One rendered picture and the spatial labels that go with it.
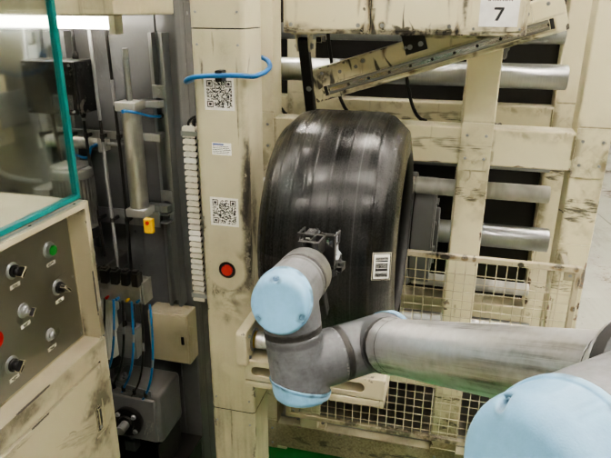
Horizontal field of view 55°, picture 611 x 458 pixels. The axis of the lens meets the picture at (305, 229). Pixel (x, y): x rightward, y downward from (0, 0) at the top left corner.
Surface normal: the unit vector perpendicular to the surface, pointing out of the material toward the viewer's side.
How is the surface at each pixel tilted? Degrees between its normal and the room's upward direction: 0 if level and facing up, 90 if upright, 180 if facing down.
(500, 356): 69
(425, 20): 90
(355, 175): 47
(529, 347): 52
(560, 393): 8
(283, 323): 78
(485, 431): 86
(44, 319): 90
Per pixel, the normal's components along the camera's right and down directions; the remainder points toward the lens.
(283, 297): -0.25, 0.13
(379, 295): 0.47, 0.44
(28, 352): 0.97, 0.09
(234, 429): -0.25, 0.34
